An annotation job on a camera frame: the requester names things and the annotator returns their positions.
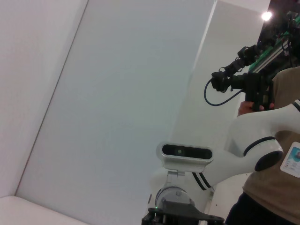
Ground blue cable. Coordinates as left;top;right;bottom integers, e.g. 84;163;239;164
203;78;247;107

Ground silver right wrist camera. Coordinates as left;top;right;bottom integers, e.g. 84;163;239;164
156;142;214;174

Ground person in brown shirt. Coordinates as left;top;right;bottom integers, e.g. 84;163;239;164
225;67;300;225

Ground bright round ceiling lamp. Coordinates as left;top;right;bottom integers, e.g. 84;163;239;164
261;10;274;22

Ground person's hand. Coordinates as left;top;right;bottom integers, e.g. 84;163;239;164
238;101;275;117

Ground white id badge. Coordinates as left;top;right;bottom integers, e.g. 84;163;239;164
280;142;300;174

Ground black handheld teleoperation controller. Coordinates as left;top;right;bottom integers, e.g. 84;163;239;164
211;45;275;111

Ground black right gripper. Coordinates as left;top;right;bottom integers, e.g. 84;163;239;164
141;199;225;225

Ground aluminium rail with green strip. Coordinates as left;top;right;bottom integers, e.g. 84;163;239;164
248;30;296;73

